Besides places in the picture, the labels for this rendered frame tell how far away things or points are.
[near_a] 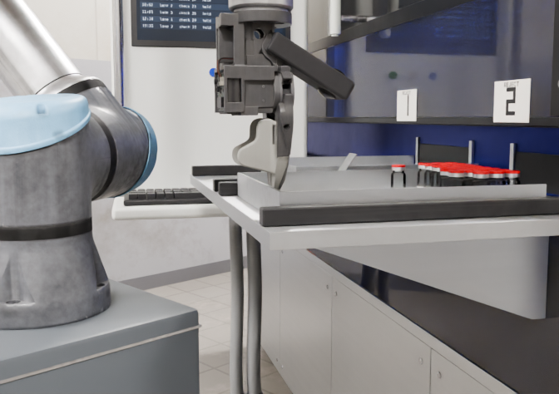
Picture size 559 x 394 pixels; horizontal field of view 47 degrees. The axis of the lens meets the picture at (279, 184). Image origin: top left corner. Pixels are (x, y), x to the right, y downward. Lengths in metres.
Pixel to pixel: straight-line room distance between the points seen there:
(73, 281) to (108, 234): 3.00
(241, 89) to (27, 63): 0.28
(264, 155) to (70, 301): 0.26
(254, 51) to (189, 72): 0.91
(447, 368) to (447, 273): 0.38
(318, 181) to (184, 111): 0.72
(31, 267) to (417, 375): 0.83
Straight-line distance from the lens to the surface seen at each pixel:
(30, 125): 0.68
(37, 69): 0.86
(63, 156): 0.69
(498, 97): 1.01
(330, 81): 0.76
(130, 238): 3.77
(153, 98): 1.65
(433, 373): 1.25
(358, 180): 1.02
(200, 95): 1.65
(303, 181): 0.99
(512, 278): 0.90
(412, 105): 1.26
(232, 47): 0.76
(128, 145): 0.80
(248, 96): 0.73
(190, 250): 4.02
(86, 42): 3.62
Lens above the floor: 1.00
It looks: 6 degrees down
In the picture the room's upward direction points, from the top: straight up
